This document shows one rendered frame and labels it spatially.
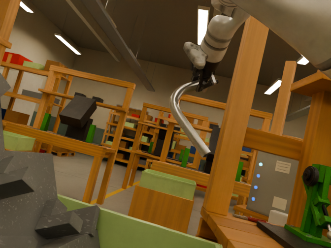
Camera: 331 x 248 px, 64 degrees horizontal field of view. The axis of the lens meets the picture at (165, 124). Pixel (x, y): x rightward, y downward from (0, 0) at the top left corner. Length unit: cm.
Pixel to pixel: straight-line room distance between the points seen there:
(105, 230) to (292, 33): 40
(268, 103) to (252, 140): 1026
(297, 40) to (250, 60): 87
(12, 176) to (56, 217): 10
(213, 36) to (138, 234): 50
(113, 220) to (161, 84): 1102
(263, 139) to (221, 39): 68
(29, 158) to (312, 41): 42
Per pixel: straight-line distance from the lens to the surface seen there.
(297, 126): 1169
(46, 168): 48
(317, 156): 130
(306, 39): 36
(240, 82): 119
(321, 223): 110
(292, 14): 35
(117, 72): 1202
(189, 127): 79
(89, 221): 46
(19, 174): 36
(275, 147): 131
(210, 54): 75
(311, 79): 127
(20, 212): 43
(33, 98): 586
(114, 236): 49
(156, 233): 47
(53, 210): 45
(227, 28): 70
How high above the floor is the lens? 109
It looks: 5 degrees up
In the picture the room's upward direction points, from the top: 14 degrees clockwise
